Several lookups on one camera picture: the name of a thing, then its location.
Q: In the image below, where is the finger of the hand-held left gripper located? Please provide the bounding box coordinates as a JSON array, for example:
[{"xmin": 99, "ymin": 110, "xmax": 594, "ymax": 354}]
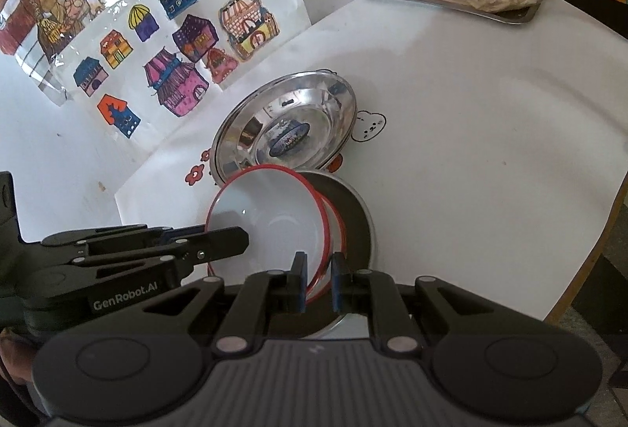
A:
[
  {"xmin": 42, "ymin": 224, "xmax": 190, "ymax": 256},
  {"xmin": 73, "ymin": 226, "xmax": 250, "ymax": 283}
]

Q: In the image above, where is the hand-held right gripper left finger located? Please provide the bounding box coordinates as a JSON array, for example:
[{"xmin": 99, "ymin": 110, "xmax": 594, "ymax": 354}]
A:
[{"xmin": 142, "ymin": 251, "xmax": 310, "ymax": 355}]

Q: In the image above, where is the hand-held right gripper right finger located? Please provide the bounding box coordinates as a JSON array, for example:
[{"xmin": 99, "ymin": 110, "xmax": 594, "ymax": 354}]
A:
[{"xmin": 330, "ymin": 252, "xmax": 492, "ymax": 355}]

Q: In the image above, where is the dark steel pan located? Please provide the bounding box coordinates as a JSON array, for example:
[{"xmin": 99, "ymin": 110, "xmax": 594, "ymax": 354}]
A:
[{"xmin": 275, "ymin": 169, "xmax": 378, "ymax": 340}]

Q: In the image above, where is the wide-rim steel plate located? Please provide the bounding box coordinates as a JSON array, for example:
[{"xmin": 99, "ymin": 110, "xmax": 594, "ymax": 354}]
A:
[{"xmin": 210, "ymin": 70, "xmax": 358, "ymax": 185}]

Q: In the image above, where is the person's left hand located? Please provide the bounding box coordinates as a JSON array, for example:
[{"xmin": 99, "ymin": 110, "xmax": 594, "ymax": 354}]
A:
[{"xmin": 0, "ymin": 330, "xmax": 40, "ymax": 413}]

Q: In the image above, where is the coloured houses drawing sheet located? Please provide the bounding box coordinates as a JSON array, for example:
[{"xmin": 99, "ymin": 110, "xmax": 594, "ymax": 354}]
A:
[{"xmin": 20, "ymin": 0, "xmax": 313, "ymax": 154}]

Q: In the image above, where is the rectangular steel tray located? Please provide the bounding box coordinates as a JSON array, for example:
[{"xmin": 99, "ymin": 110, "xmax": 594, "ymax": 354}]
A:
[{"xmin": 363, "ymin": 0, "xmax": 539, "ymax": 26}]

